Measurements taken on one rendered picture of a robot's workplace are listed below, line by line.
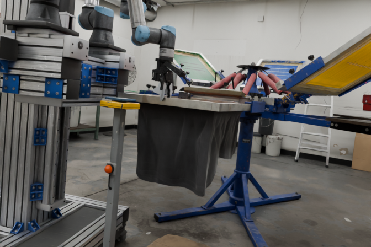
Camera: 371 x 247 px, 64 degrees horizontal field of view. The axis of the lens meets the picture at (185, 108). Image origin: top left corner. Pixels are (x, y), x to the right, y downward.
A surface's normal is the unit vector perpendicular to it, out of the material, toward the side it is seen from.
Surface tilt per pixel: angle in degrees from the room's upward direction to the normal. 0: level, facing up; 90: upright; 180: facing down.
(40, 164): 90
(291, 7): 90
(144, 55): 90
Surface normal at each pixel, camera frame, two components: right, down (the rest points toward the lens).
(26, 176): -0.25, 0.03
